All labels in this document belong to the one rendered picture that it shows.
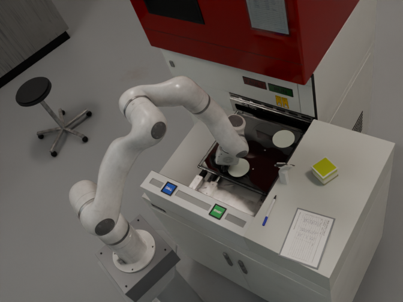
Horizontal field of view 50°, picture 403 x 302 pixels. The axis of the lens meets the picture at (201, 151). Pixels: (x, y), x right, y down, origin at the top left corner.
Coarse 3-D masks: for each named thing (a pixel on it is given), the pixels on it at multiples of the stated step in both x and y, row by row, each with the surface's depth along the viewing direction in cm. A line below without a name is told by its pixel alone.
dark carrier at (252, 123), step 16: (256, 128) 204; (272, 128) 202; (288, 128) 199; (256, 144) 199; (272, 144) 196; (208, 160) 201; (256, 160) 193; (272, 160) 191; (240, 176) 191; (256, 176) 189; (272, 176) 186
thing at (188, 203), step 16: (160, 176) 195; (160, 192) 190; (176, 192) 188; (192, 192) 185; (176, 208) 189; (192, 208) 181; (208, 208) 179; (208, 224) 181; (224, 224) 172; (240, 224) 171; (240, 240) 173
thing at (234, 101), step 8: (232, 104) 217; (240, 104) 213; (248, 104) 209; (240, 112) 218; (248, 112) 215; (264, 112) 206; (272, 112) 202; (280, 112) 200; (272, 120) 208; (280, 120) 206; (296, 120) 197; (304, 120) 194; (296, 128) 202; (304, 128) 200
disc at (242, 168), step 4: (240, 160) 196; (244, 160) 195; (240, 164) 194; (244, 164) 194; (248, 164) 193; (228, 168) 195; (232, 168) 194; (236, 168) 194; (240, 168) 193; (244, 168) 193; (248, 168) 192; (228, 172) 194; (232, 172) 193; (236, 172) 192; (240, 172) 192; (244, 172) 191; (236, 176) 191
